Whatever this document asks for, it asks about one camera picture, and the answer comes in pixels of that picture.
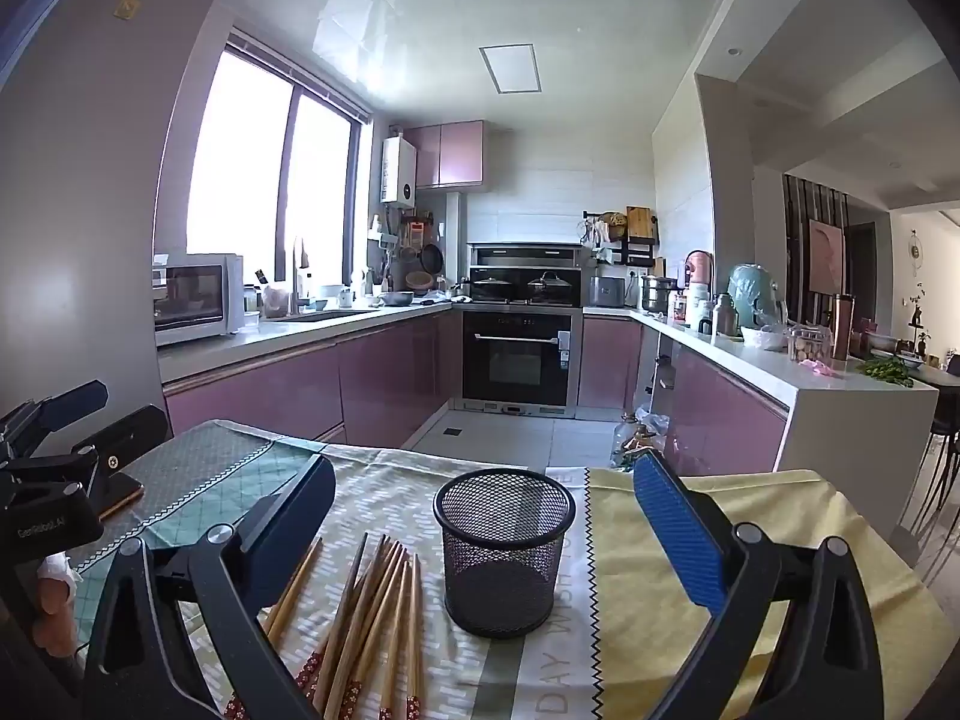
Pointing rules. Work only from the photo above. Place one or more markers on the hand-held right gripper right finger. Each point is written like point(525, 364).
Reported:
point(679, 532)

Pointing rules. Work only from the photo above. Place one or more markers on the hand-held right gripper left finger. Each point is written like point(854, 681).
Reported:
point(292, 510)

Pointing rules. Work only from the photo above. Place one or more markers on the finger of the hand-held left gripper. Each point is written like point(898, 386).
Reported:
point(71, 399)
point(131, 439)

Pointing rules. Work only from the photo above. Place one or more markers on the bunch of wooden chopsticks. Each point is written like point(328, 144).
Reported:
point(375, 615)

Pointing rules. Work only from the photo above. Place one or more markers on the black mesh pen holder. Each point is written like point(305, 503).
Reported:
point(502, 570)

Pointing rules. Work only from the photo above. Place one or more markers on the person's left hand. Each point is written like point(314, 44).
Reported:
point(56, 607)

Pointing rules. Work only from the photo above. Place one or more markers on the black smartphone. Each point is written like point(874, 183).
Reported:
point(124, 499)

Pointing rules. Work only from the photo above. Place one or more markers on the patterned tablecloth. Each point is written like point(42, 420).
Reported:
point(375, 495)

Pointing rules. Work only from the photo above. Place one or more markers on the yellow cloth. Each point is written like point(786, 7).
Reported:
point(787, 510)

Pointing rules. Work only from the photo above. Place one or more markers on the pink base cabinets with sink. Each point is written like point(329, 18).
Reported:
point(300, 382)

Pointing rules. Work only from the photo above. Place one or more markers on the pink peninsula base cabinets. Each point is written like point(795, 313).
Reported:
point(720, 405)

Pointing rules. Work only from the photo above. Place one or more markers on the white microwave oven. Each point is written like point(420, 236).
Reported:
point(191, 300)

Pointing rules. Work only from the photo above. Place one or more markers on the grey refrigerator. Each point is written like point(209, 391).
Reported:
point(90, 202)

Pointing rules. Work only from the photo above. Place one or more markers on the kitchen sink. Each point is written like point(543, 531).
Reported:
point(330, 313)

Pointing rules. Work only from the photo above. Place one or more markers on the white bowl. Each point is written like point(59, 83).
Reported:
point(761, 339)

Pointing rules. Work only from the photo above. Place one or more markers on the pink plastic bag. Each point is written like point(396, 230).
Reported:
point(816, 367)

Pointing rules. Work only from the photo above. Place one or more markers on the steel thermos bottle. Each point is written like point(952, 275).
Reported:
point(725, 315)

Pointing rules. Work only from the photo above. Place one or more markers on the clear plastic food box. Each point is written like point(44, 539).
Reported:
point(808, 345)

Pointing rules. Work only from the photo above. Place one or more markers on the black built-in oven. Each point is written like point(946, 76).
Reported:
point(517, 360)

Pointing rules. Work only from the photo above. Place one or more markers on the steel kitchen faucet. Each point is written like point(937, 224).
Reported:
point(298, 270)

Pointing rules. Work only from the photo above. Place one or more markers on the steel steamer pot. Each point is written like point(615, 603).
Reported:
point(658, 294)

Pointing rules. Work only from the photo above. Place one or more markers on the green air fryer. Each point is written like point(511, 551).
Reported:
point(754, 292)

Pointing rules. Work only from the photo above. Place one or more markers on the silver rice cooker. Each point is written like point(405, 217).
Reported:
point(607, 291)

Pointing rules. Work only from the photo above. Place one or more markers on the woven basket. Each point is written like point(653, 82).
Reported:
point(418, 283)

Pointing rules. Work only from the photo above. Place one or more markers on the loose green vegetables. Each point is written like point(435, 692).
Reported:
point(885, 373)

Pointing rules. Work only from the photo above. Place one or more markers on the copper tumbler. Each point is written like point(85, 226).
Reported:
point(841, 326)

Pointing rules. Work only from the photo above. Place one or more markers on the pink kettle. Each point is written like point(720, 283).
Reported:
point(699, 266)

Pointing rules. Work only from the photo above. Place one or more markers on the black dining chair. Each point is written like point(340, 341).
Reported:
point(941, 465)

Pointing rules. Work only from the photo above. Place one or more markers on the black pot with lid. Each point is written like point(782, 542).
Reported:
point(550, 290)
point(493, 290)

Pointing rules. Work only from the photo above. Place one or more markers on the black frying pan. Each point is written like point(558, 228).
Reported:
point(430, 259)

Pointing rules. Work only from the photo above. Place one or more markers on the kitchen window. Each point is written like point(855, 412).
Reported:
point(247, 165)

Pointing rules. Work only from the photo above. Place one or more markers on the wooden cutting board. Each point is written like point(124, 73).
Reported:
point(641, 225)

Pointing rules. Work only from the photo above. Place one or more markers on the wooden slat partition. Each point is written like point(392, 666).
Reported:
point(796, 240)

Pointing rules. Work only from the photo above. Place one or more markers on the steel integrated stove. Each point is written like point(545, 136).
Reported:
point(525, 255)

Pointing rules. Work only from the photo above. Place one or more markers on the white water heater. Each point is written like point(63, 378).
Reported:
point(397, 171)

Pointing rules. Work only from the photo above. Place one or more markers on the yellow sticker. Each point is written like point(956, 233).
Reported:
point(126, 9)

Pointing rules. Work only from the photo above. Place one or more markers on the square ceiling light panel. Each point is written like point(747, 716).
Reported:
point(510, 69)

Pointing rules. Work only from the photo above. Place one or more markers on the black wall rack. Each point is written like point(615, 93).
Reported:
point(637, 249)

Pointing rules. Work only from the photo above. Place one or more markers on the pink wall picture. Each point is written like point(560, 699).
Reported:
point(826, 255)

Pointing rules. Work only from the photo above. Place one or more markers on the wall clock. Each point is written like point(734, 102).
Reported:
point(913, 249)

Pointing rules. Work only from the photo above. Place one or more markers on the pink wall cabinet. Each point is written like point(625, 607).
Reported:
point(450, 154)

